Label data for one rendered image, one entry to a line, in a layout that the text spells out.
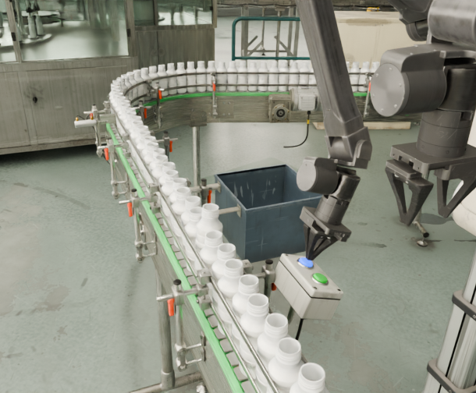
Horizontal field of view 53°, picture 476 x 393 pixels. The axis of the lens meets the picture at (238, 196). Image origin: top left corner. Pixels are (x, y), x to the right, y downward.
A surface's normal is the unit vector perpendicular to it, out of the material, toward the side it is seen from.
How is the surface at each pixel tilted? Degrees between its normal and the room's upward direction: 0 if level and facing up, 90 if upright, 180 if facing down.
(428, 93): 84
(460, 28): 107
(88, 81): 91
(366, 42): 90
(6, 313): 0
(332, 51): 74
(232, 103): 90
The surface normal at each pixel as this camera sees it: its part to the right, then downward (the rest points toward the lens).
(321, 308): 0.37, 0.43
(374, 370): 0.02, -0.89
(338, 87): 0.47, 0.14
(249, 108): 0.07, 0.45
